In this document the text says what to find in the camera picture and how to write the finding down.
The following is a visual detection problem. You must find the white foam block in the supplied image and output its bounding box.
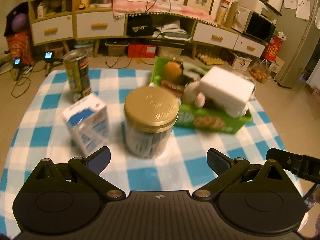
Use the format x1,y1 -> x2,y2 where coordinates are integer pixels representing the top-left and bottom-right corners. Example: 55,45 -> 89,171
199,67 -> 255,118

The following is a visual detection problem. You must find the santa plush toy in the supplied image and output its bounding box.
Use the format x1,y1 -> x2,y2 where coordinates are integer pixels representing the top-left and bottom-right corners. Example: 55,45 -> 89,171
181,81 -> 206,108

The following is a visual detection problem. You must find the hamburger plush toy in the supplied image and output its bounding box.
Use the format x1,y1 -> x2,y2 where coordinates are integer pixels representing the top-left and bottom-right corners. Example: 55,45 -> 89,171
162,58 -> 188,86

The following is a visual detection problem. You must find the blue white milk carton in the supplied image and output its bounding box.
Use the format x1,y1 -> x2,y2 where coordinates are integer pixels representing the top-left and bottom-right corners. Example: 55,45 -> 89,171
62,93 -> 111,156

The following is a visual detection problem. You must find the blue white checkered cloth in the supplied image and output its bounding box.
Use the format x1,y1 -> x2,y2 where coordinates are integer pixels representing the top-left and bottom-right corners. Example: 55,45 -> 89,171
1,69 -> 284,237

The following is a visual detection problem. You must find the green plastic storage bin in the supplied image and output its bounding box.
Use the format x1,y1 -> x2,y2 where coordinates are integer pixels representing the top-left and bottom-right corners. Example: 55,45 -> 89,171
150,57 -> 253,134

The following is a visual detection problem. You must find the glass jar with gold lid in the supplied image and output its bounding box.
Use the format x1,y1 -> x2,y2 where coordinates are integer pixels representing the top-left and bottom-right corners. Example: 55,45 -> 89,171
124,86 -> 180,159

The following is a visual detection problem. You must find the bag of oranges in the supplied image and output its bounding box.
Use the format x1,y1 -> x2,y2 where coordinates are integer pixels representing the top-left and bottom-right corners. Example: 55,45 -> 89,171
249,59 -> 270,84

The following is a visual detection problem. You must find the tall green printed can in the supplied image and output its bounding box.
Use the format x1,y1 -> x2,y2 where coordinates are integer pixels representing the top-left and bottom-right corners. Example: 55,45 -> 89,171
63,49 -> 91,102

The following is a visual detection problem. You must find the white perforated storage box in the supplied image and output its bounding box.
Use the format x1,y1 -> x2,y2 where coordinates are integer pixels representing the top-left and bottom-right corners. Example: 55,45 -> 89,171
225,50 -> 252,71

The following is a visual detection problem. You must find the egg tray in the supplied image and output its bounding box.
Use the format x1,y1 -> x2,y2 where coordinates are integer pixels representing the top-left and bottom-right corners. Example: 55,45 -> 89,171
196,53 -> 225,66

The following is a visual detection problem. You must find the red gift box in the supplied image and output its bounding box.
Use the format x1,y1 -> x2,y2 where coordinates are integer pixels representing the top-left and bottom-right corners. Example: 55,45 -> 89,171
263,35 -> 283,62

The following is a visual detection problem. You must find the red box under cabinet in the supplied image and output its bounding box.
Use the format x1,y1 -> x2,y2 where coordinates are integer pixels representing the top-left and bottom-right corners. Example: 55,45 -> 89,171
127,44 -> 156,59

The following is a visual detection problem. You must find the grey refrigerator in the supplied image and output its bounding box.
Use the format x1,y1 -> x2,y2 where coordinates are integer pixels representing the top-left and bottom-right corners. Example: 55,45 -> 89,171
275,0 -> 319,88

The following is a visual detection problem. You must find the orange red patterned box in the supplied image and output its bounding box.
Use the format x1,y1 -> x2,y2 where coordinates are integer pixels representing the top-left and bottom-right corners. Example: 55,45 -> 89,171
6,31 -> 34,64

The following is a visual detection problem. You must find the black white microwave oven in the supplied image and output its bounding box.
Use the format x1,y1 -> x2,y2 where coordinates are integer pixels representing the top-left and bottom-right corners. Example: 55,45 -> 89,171
231,5 -> 276,42

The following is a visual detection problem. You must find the black bag on shelf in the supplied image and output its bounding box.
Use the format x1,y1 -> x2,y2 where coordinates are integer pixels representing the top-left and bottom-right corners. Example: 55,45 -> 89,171
126,15 -> 154,37

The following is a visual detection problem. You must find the wooden cabinet with white drawers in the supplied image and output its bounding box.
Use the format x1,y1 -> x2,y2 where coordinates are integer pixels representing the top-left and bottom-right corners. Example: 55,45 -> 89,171
28,0 -> 266,57

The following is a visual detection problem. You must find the purple ball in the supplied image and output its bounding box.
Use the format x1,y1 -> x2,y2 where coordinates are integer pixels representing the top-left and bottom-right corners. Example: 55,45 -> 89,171
11,13 -> 28,33

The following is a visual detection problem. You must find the pink red table runner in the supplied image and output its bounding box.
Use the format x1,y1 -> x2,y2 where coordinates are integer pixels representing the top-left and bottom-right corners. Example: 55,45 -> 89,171
112,0 -> 217,27

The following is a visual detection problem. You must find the small camera on tripod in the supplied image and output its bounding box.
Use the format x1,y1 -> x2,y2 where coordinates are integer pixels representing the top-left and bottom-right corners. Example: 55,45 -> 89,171
10,57 -> 31,81
44,50 -> 63,77

